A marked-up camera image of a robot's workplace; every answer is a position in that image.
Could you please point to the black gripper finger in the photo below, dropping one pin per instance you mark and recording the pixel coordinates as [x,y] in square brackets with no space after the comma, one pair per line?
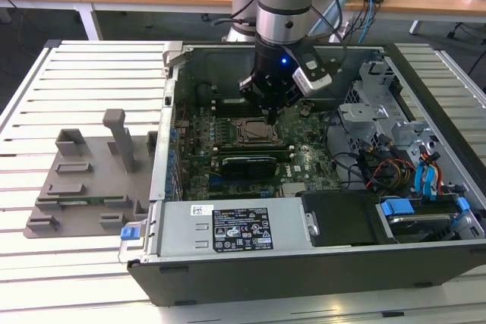
[290,99]
[250,89]

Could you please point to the silver CPU green board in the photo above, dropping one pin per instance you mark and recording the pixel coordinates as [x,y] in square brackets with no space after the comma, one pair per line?
[256,130]

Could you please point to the CPU socket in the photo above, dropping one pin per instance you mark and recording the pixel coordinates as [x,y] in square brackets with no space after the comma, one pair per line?
[243,143]

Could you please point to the round coin battery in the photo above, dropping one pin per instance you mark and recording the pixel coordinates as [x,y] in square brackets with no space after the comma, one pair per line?
[303,111]

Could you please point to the RAM slot white clips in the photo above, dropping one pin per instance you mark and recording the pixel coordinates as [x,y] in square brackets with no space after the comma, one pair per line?
[228,110]
[286,156]
[250,148]

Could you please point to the RAM slot black clips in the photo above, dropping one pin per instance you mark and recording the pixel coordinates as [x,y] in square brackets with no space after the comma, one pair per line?
[250,152]
[250,144]
[228,114]

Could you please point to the green motherboard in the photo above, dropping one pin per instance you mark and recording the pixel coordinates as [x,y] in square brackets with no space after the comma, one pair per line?
[315,161]

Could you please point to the metal drive cage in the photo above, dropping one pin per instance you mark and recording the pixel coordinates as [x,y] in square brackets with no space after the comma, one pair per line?
[360,111]

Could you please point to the black graphics card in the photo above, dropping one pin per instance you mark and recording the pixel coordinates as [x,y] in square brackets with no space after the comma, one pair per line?
[248,167]

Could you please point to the white labelled container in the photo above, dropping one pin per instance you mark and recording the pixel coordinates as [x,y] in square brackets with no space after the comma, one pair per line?
[343,32]

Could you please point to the small silver heatsink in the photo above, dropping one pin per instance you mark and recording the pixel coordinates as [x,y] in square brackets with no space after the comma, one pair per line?
[294,189]

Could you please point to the pale blue teach pendant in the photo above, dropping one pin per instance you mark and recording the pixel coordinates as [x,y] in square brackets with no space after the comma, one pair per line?
[338,5]

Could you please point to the black plastic shroud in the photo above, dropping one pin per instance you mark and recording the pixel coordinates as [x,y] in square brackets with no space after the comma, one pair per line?
[341,221]

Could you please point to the hard disk in blue carrier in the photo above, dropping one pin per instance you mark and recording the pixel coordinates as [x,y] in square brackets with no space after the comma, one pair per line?
[396,208]

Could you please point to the silver power supply unit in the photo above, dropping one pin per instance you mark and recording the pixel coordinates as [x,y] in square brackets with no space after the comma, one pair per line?
[178,233]

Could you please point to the grey parts rack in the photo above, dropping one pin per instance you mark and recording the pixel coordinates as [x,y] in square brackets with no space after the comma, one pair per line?
[98,187]

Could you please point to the black chair base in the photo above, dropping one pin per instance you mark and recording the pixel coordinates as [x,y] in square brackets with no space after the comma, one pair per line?
[461,30]

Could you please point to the black open PC case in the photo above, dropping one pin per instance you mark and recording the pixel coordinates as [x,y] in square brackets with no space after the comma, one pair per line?
[266,282]

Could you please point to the blue plastic latch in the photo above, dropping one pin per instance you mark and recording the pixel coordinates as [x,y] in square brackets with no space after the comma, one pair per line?
[129,233]

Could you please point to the green RAM stick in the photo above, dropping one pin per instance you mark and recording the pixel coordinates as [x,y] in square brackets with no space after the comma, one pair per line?
[95,200]

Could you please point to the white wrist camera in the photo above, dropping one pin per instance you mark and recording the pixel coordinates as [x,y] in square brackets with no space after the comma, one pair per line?
[313,79]

